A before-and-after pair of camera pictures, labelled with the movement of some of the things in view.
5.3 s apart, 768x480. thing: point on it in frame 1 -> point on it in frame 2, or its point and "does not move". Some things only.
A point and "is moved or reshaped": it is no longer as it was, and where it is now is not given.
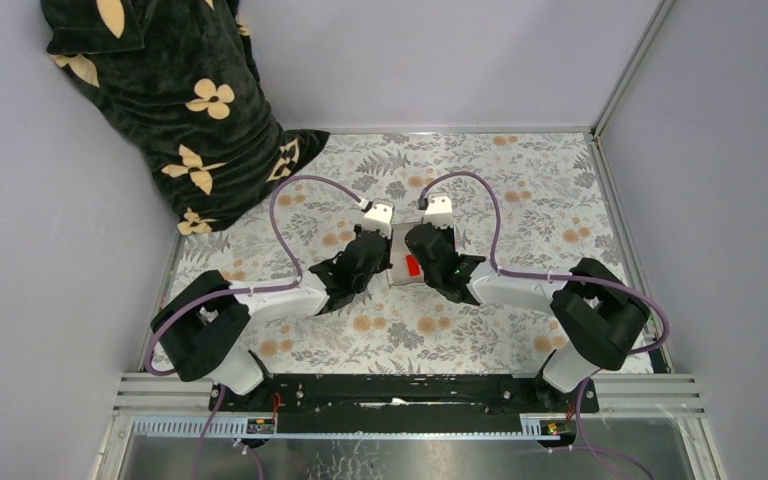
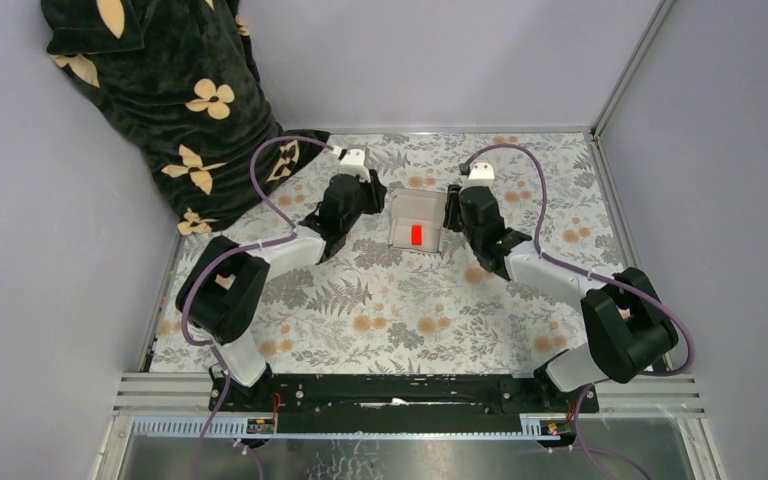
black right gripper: (446, 231) -> (453, 204)
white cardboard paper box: (405, 266) -> (415, 219)
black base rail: (409, 394) does not move
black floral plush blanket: (178, 85) does not move
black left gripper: (385, 264) -> (374, 192)
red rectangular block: (414, 268) is moved or reshaped
